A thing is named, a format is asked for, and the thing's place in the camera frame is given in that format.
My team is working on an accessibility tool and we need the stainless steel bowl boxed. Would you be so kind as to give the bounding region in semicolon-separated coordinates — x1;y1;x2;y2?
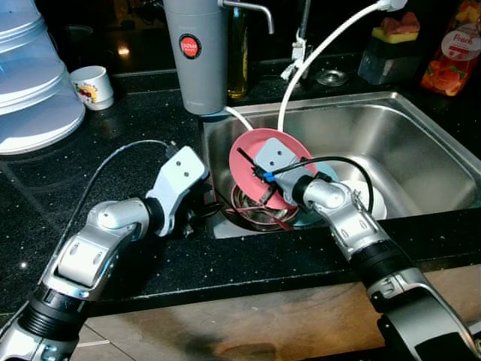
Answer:
229;184;301;226

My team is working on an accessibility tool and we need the pink plastic plate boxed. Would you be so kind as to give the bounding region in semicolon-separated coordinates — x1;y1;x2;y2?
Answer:
228;128;318;213

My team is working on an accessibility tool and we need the dark slim chopstick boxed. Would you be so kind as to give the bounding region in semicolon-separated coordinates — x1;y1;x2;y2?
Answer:
263;209;299;232

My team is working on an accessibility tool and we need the teal plate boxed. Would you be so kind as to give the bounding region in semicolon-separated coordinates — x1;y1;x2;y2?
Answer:
297;162;339;226

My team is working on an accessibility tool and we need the white ceramic bowl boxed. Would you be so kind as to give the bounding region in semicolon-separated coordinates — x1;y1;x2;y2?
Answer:
331;179;388;220

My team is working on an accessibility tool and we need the brown cabinet front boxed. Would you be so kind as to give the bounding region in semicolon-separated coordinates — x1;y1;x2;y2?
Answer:
75;263;481;361

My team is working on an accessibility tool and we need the round metal hole cover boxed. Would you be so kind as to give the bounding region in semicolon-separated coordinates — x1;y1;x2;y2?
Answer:
316;69;348;87

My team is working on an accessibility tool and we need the glass oil bottle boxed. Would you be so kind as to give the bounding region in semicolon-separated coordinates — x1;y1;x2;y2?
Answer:
228;6;250;100

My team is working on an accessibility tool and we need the grey water filter canister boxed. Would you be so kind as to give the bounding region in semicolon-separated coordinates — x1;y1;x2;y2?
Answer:
163;0;275;116

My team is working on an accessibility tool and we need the white cloth tie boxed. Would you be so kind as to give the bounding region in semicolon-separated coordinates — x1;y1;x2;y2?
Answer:
282;39;310;82

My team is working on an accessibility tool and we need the stainless steel sink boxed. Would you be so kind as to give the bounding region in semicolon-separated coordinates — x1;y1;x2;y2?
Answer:
199;90;481;240

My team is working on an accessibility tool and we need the white Hello Kitty mug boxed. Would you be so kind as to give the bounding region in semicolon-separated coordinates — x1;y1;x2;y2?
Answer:
69;65;115;111

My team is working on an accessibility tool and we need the black sponge holder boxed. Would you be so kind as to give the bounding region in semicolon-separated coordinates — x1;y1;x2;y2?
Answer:
358;38;418;85

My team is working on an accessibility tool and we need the dark metal faucet pipe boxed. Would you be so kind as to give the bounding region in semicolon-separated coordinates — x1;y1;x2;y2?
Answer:
297;0;313;46

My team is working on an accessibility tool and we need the yellow pink sponge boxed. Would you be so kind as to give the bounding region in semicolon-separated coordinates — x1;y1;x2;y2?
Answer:
374;11;422;44

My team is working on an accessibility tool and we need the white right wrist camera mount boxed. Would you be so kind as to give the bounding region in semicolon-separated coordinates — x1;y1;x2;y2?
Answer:
252;135;313;198

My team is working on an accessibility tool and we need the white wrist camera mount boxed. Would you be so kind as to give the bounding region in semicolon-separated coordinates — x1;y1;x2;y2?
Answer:
252;135;313;198
145;145;210;238

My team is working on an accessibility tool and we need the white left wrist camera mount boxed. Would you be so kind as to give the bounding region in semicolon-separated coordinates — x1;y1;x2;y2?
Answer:
145;145;210;238

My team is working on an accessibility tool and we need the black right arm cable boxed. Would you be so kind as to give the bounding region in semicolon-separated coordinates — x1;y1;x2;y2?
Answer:
271;156;375;215

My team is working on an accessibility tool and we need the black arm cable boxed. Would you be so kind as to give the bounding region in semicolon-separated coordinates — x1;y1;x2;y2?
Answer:
271;156;375;215
56;139;177;249

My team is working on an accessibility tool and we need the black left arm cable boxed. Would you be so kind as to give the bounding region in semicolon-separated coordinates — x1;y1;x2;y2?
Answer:
56;139;177;249

